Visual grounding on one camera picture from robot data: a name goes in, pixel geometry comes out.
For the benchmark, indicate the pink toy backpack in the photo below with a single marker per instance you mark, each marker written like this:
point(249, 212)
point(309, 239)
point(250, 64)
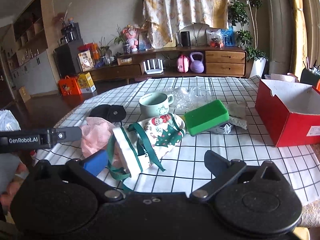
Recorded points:
point(183, 64)

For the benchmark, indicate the mint green ceramic mug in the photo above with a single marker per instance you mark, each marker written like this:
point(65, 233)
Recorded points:
point(155, 104)

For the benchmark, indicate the white wifi router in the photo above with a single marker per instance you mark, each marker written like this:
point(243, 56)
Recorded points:
point(153, 66)

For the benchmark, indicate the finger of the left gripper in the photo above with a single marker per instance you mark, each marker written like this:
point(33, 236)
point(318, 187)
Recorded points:
point(66, 134)

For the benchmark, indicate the black fabric pouch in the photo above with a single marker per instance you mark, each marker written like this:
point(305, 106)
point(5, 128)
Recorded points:
point(111, 113)

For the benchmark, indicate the orange gift bag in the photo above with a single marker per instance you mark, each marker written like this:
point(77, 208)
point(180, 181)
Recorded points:
point(69, 86)

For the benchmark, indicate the cartoon print snack box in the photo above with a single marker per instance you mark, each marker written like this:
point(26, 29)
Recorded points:
point(86, 62)

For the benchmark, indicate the white fluffy knit cloth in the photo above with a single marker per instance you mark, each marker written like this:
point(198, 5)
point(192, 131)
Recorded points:
point(237, 114)

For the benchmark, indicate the wooden tv cabinet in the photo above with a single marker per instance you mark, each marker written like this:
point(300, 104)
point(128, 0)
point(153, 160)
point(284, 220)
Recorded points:
point(218, 62)

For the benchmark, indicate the floral draped cloth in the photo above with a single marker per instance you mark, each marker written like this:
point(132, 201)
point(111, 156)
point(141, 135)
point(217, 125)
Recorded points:
point(167, 17)

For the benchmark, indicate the purple kettlebell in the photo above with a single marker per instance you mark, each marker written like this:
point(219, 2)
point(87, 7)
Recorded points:
point(196, 66)

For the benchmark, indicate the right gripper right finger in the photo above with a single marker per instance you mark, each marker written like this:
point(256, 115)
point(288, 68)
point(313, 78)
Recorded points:
point(225, 172)

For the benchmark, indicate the clear bubble wrap bag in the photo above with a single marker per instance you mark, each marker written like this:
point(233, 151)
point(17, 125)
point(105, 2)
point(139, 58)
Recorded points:
point(188, 99)

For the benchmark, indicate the green potted tree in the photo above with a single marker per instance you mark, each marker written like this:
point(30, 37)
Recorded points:
point(244, 14)

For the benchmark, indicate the christmas print fabric bag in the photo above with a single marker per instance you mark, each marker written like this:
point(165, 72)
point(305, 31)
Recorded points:
point(135, 148)

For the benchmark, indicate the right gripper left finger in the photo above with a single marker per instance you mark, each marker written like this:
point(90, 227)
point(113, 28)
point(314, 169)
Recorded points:
point(84, 173)

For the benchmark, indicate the black mini fridge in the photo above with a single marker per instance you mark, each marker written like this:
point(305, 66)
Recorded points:
point(67, 60)

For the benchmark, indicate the yellow carton box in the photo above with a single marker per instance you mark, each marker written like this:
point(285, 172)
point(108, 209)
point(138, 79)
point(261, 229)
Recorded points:
point(85, 83)

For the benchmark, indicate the green sponge block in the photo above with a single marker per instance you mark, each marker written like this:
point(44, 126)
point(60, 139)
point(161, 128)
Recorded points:
point(206, 117)

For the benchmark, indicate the red cardboard box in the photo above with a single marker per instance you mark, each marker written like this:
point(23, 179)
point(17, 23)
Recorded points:
point(289, 111)

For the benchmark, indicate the black cylindrical speaker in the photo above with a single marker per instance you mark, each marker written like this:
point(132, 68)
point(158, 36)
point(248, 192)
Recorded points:
point(185, 38)

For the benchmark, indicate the coffee machine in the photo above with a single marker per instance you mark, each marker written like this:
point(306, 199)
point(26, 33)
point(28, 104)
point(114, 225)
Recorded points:
point(70, 33)

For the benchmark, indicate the person's hand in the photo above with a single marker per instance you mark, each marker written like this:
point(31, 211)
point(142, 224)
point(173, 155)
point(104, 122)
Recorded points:
point(12, 188)

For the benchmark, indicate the white black checked tablecloth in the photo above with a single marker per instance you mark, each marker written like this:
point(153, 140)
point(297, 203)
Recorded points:
point(183, 167)

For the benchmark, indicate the pink plush doll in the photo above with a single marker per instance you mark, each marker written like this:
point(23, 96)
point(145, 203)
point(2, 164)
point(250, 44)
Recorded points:
point(130, 33)

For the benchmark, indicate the white tall planter pot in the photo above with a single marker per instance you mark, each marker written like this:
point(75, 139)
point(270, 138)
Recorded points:
point(258, 67)

